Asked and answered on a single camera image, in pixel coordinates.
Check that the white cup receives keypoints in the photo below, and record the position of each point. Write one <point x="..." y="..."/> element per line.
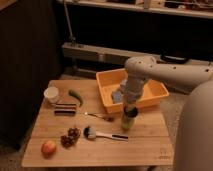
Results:
<point x="52" y="94"/>

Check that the metal fork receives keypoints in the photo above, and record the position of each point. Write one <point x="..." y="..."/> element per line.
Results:
<point x="109" y="119"/>

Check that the green plastic cup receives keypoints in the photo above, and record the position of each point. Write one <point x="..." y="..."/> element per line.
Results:
<point x="127" y="121"/>

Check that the yellow plastic bin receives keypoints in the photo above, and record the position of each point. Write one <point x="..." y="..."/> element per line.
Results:
<point x="117" y="89"/>

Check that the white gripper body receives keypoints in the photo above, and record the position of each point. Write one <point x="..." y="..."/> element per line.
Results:
<point x="131" y="95"/>

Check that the grey crumpled cloth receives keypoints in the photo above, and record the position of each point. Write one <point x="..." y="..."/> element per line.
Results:
<point x="122" y="85"/>

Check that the metal shelf rail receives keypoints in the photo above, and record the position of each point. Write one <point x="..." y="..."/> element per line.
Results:
<point x="107" y="55"/>

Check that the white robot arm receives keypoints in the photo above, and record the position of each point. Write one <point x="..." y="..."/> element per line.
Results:
<point x="194" y="139"/>

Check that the dark red marker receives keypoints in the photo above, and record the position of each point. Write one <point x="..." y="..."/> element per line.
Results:
<point x="65" y="106"/>

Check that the bunch of dark grapes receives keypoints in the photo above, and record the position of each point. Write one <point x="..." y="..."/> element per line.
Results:
<point x="71" y="137"/>

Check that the red apple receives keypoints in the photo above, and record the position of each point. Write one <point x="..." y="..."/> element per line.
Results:
<point x="48" y="148"/>

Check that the blue sponge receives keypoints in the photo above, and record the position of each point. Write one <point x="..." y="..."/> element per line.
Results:
<point x="117" y="96"/>

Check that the black handle on shelf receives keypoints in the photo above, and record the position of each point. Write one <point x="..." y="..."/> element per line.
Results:
<point x="175" y="60"/>

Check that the green chili pepper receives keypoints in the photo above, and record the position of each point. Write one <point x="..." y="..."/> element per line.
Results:
<point x="77" y="96"/>

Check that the dish brush white handle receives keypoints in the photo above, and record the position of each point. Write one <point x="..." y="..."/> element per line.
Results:
<point x="90" y="133"/>

